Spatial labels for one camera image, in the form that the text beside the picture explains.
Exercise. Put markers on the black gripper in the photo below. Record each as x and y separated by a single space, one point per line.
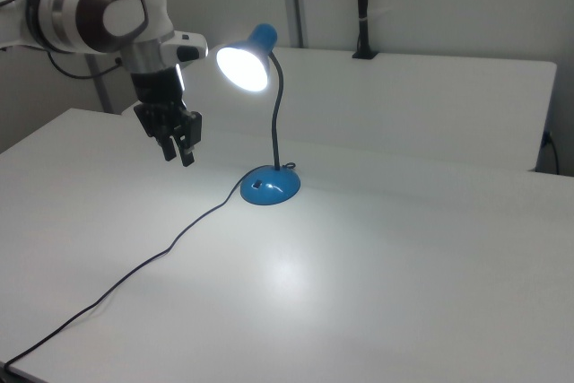
157 91

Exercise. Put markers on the black pole with clamp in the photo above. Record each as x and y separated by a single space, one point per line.
362 6

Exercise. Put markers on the blue gooseneck desk lamp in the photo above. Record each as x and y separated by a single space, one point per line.
269 189

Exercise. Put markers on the grey metal frame leg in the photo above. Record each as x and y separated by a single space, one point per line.
99 87

